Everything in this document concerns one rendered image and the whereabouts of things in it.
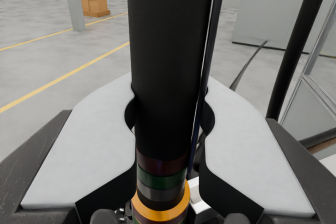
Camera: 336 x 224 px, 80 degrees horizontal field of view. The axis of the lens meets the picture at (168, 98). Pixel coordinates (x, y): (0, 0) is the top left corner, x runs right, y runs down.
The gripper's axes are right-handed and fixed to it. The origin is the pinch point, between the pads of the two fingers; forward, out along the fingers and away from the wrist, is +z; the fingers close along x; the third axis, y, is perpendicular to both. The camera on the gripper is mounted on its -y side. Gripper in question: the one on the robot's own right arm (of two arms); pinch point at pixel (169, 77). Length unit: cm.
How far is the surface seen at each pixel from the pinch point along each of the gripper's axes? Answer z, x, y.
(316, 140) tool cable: 5.8, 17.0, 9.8
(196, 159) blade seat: 13.7, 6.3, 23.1
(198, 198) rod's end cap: -0.9, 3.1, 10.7
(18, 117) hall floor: 174, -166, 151
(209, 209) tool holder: -1.6, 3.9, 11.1
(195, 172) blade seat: 13.5, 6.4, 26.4
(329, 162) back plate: 17.4, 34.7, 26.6
